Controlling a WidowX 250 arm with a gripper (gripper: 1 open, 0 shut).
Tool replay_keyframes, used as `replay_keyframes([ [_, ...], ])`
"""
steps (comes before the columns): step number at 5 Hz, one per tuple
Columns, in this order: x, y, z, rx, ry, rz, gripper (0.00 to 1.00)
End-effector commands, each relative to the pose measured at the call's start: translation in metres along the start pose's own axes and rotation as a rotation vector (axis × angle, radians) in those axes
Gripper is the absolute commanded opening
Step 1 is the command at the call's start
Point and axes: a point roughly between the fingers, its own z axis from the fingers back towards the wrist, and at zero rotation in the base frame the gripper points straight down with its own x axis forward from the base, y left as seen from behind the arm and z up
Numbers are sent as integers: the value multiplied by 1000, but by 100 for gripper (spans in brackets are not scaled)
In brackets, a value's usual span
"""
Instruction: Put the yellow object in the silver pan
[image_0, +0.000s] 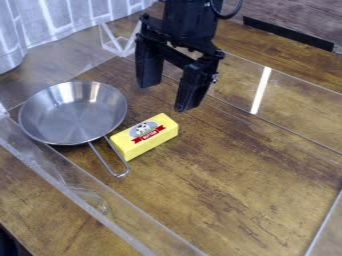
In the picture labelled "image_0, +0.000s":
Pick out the white sheer curtain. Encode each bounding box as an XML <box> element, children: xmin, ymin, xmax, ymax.
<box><xmin>0</xmin><ymin>0</ymin><xmax>158</xmax><ymax>75</ymax></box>

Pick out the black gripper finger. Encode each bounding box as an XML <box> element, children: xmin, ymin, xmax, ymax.
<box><xmin>175</xmin><ymin>62</ymin><xmax>218</xmax><ymax>112</ymax></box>
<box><xmin>135</xmin><ymin>35</ymin><xmax>164</xmax><ymax>88</ymax></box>

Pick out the black strip on table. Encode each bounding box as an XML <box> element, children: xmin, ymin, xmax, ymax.
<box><xmin>243</xmin><ymin>16</ymin><xmax>334</xmax><ymax>52</ymax></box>

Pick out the silver metal frying pan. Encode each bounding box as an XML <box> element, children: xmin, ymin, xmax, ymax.
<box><xmin>19</xmin><ymin>80</ymin><xmax>131</xmax><ymax>178</ymax></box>

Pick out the yellow butter block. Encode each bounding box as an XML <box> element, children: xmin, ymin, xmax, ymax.
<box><xmin>110</xmin><ymin>113</ymin><xmax>179</xmax><ymax>161</ymax></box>

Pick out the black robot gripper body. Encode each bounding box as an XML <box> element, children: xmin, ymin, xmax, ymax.
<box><xmin>136</xmin><ymin>0</ymin><xmax>225</xmax><ymax>69</ymax></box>

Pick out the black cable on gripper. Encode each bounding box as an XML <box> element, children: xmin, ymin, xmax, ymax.
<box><xmin>209</xmin><ymin>0</ymin><xmax>246</xmax><ymax>20</ymax></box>

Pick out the clear acrylic barrier wall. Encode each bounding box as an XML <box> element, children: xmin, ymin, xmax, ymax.
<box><xmin>0</xmin><ymin>19</ymin><xmax>342</xmax><ymax>256</ymax></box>

